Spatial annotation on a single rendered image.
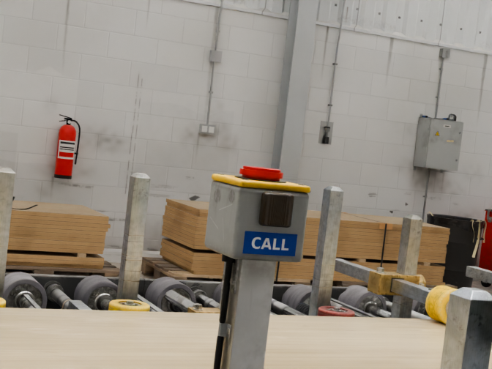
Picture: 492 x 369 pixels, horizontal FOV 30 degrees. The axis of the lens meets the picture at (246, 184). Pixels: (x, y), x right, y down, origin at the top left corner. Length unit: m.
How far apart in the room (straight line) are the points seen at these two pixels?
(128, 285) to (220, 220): 1.14
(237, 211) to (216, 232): 0.05
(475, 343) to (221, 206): 0.32
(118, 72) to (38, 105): 0.76
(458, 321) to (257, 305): 0.24
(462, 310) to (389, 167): 8.46
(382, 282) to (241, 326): 1.39
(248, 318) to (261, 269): 0.05
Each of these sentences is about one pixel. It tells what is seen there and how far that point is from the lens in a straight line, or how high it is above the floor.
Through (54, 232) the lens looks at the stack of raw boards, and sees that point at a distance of 6.85.
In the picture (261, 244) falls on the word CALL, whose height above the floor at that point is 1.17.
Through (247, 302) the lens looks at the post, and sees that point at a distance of 0.84.
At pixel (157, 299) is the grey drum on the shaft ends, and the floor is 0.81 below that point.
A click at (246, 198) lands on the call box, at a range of 0.80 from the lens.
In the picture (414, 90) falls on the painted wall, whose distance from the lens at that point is 9.55.
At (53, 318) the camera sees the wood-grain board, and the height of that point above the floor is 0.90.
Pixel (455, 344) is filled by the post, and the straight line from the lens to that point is 0.99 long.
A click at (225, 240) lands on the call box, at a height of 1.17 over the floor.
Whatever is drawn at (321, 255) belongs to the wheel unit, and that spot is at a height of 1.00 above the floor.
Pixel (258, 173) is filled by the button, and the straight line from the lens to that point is 0.82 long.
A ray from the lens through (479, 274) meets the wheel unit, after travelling 2.69.
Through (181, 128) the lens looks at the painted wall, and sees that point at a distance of 8.41.
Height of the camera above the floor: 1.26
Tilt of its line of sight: 3 degrees down
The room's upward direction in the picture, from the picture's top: 7 degrees clockwise
